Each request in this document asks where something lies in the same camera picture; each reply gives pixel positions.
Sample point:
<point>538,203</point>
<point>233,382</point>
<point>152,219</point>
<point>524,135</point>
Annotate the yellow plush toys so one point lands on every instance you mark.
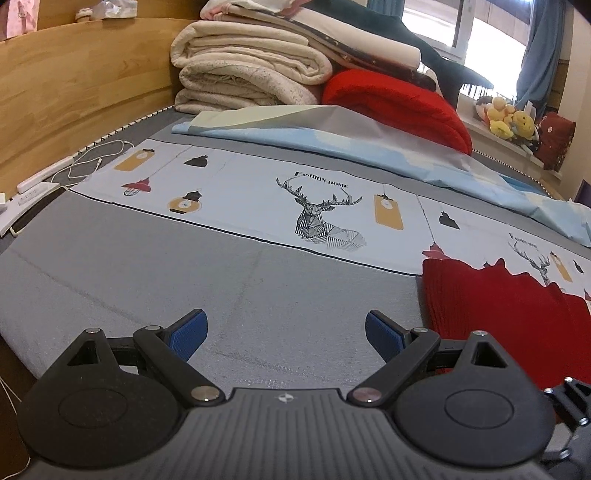
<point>505,121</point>

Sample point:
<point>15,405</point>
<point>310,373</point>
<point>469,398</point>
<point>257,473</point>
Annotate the printed grey bed sheet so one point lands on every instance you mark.
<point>285,251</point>

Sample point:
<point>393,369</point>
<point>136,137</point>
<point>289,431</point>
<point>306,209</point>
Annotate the dark red cushion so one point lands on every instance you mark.
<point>555,137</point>

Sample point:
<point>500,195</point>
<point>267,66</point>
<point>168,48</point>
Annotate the white power strip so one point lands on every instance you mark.
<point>29,192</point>

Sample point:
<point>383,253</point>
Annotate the white folded pillow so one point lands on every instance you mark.
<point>348,43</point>

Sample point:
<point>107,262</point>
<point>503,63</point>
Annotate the blue curtain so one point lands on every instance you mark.
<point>542,54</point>

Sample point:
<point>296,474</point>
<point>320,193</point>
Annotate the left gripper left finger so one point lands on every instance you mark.
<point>148,368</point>

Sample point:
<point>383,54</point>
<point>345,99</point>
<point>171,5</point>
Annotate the cream folded blankets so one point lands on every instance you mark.
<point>228,66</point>

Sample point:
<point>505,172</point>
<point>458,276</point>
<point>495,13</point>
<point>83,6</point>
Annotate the light blue duvet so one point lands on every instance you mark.
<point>341,133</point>

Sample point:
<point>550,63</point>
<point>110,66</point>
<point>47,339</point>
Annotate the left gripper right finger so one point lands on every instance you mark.
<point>411,356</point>

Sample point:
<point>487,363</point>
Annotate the dark red knit sweater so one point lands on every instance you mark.
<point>546,331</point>

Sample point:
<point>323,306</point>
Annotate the purple box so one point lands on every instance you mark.
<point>583,195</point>

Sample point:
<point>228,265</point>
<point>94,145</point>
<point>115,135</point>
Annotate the bright red folded blanket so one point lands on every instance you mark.
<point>399,104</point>

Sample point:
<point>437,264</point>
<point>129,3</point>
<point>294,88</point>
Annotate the dark teal shark plush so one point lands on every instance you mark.
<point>451,75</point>

